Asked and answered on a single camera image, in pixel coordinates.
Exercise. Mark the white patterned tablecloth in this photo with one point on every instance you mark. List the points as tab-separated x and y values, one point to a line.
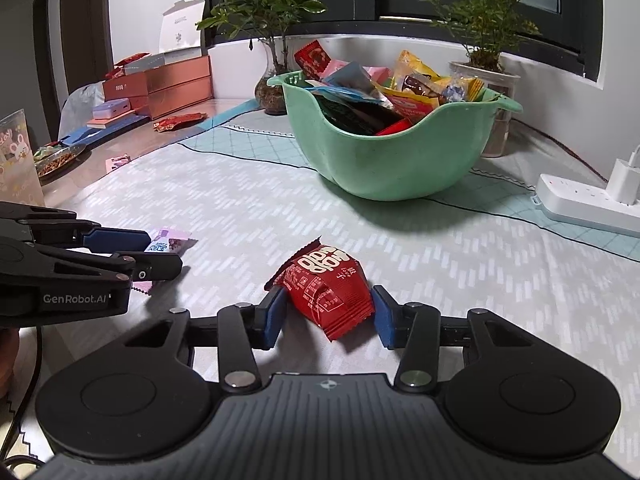
225	210

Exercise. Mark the blue candy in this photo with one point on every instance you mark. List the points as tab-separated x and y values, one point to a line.
454	92

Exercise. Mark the blue book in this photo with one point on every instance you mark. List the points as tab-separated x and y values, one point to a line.
100	132

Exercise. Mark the small dish with snacks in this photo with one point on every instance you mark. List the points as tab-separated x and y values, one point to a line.
60	162

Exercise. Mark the grey cloth bundle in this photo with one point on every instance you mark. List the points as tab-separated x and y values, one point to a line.
80	105

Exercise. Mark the dark door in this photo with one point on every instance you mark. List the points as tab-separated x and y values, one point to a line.
75	20

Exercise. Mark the purple white candy packet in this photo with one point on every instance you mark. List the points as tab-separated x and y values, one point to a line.
170	242

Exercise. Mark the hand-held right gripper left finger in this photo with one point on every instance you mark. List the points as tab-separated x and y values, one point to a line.
272	317

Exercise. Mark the large orange drawer box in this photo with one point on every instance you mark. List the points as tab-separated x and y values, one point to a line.
180	87

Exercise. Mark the red figure snack packet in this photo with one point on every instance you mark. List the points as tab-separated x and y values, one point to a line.
312	57

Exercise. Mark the small pink packet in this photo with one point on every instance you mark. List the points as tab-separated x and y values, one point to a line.
118	161

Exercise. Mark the red crinkled packet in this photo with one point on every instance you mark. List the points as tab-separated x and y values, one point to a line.
177	123

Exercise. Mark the orange snack packet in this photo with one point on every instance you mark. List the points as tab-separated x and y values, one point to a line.
410	105

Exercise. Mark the printed clear bag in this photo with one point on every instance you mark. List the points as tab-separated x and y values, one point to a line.
17	160

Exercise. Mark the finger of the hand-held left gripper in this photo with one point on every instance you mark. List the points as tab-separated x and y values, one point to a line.
155	267
120	240

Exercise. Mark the fine-leaf green plant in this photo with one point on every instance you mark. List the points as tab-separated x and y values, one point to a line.
490	15

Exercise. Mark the green plastic bowl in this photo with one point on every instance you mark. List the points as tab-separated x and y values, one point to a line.
390	160

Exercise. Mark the small lavender box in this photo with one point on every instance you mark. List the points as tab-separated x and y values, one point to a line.
112	109

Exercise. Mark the pink snack packet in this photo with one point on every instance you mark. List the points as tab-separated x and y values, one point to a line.
380	74

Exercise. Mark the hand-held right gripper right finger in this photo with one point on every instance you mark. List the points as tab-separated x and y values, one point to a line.
382	317

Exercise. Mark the red flat packet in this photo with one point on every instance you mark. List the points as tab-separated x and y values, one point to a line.
127	62

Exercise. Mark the light blue snack packet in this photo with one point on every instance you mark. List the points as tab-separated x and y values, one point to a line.
350	77

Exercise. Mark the small red snack packet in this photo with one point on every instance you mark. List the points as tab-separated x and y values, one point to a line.
325	290

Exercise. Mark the teal checked mat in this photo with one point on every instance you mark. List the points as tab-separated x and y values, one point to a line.
240	140

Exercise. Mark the round glass vase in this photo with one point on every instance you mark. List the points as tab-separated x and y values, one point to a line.
272	95

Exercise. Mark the white charger plug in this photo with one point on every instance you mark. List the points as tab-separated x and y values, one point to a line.
622	182

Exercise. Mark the white power strip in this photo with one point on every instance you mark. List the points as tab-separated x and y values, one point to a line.
575	200

